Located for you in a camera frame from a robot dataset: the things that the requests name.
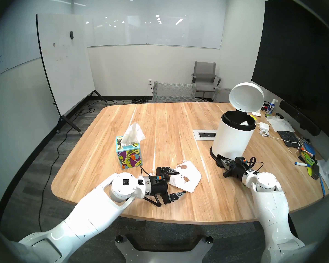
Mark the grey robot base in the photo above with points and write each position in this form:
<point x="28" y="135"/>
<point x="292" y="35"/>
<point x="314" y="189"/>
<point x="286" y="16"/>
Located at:
<point x="159" y="255"/>

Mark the black keyboard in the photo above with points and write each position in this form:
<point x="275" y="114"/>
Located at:
<point x="289" y="139"/>

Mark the blue pouch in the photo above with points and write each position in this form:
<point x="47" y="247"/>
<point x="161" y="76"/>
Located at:
<point x="310" y="149"/>

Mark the blue pen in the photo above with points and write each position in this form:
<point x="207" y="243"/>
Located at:
<point x="322" y="185"/>

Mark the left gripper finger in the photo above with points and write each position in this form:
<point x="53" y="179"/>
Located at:
<point x="176" y="196"/>
<point x="170" y="170"/>

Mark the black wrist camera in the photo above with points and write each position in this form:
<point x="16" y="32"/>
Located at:
<point x="160" y="178"/>
<point x="241" y="161"/>

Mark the large black wall screen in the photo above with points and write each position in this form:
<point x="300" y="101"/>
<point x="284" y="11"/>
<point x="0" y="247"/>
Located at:
<point x="296" y="57"/>

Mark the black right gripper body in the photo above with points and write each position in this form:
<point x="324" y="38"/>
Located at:
<point x="237" y="171"/>

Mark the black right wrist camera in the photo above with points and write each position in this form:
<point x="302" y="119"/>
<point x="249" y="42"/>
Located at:
<point x="241" y="161"/>

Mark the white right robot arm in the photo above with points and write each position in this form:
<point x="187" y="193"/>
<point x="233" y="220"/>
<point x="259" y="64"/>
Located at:
<point x="268" y="210"/>

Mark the rolling whiteboard on stand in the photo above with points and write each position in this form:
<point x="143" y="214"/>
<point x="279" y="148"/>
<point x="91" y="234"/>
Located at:
<point x="65" y="65"/>

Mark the grey armrest office chair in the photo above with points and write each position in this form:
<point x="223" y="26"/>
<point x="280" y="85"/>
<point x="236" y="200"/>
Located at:
<point x="205" y="73"/>

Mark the grey fabric office chair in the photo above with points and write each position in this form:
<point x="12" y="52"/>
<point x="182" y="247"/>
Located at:
<point x="222" y="96"/>

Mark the small crumpled white tissue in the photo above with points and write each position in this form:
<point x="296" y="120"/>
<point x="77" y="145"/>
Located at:
<point x="257" y="113"/>

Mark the blue white marker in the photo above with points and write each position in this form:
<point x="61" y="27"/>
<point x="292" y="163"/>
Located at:
<point x="303" y="164"/>

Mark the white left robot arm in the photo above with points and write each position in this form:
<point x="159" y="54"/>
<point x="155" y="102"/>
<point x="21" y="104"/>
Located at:
<point x="93" y="216"/>

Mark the grey mesh office chair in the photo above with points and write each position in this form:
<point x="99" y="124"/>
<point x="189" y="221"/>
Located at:
<point x="174" y="92"/>

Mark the black video sound bar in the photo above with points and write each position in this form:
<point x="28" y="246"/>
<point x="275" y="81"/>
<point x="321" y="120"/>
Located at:
<point x="300" y="117"/>

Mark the colourful toucan tissue box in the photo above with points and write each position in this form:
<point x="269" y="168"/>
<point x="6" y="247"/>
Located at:
<point x="129" y="158"/>

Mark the table power outlet box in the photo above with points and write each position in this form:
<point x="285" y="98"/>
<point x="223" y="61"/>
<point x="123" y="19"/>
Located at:
<point x="204" y="134"/>

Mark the wide glass wall whiteboard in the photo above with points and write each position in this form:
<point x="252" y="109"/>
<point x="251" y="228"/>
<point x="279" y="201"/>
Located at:
<point x="159" y="29"/>

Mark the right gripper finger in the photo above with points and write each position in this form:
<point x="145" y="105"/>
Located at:
<point x="229" y="161"/>
<point x="228" y="166"/>

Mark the white tissue sheet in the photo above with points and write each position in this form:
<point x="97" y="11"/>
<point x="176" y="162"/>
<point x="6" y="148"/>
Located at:
<point x="192" y="177"/>
<point x="133" y="133"/>

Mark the black red marker pack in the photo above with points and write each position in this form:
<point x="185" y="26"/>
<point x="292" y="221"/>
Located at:
<point x="266" y="104"/>

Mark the whiteboard cleaner spray bottle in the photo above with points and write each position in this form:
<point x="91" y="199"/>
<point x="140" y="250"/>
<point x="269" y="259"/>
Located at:
<point x="271" y="109"/>

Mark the small black remote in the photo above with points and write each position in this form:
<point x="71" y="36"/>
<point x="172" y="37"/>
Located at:
<point x="280" y="116"/>

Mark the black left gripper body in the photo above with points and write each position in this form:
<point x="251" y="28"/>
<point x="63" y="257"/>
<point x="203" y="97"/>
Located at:
<point x="160" y="187"/>

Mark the white power adapter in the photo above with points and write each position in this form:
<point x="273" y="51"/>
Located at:
<point x="264" y="126"/>

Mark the wall whiteboard with writing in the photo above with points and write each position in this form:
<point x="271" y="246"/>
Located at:
<point x="13" y="43"/>

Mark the white paper towel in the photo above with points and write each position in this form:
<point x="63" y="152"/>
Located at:
<point x="281" y="124"/>

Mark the dark block with yellow edge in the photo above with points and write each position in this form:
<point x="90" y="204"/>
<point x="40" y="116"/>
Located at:
<point x="314" y="172"/>

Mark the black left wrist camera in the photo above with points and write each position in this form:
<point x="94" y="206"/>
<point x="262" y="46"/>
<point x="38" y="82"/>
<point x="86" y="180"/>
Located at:
<point x="160" y="178"/>

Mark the white pedal trash can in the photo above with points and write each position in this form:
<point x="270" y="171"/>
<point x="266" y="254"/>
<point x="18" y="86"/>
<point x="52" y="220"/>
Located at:
<point x="233" y="139"/>

